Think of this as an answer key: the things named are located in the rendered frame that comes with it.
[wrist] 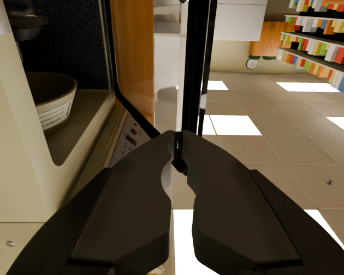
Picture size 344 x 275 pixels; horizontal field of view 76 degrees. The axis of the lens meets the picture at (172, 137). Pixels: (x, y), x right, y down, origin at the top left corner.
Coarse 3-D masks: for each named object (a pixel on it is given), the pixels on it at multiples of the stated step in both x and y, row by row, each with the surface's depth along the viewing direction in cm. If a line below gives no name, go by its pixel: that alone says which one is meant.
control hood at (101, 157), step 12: (120, 108) 48; (108, 120) 44; (120, 120) 44; (108, 132) 39; (120, 132) 40; (96, 144) 36; (108, 144) 36; (96, 156) 33; (108, 156) 33; (84, 168) 30; (96, 168) 30; (84, 180) 28; (72, 192) 26
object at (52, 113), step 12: (36, 72) 37; (48, 72) 37; (36, 84) 37; (48, 84) 37; (60, 84) 36; (72, 84) 33; (36, 96) 37; (48, 96) 37; (60, 96) 28; (72, 96) 30; (36, 108) 25; (48, 108) 26; (60, 108) 28; (48, 120) 28; (60, 120) 30; (48, 132) 29
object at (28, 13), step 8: (8, 0) 23; (16, 0) 24; (24, 0) 25; (32, 0) 26; (8, 8) 23; (16, 8) 24; (24, 8) 25; (32, 8) 26; (8, 16) 23; (16, 16) 24; (24, 16) 24; (32, 16) 25; (40, 16) 26; (48, 24) 29
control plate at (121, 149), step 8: (128, 120) 46; (128, 128) 44; (136, 128) 46; (120, 136) 39; (136, 136) 44; (144, 136) 47; (120, 144) 38; (128, 144) 40; (120, 152) 36; (128, 152) 38; (112, 160) 33
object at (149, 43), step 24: (120, 0) 32; (144, 0) 26; (216, 0) 16; (120, 24) 35; (144, 24) 27; (168, 24) 22; (120, 48) 38; (144, 48) 29; (168, 48) 23; (120, 72) 41; (144, 72) 30; (168, 72) 24; (144, 96) 33; (168, 96) 26; (168, 120) 27
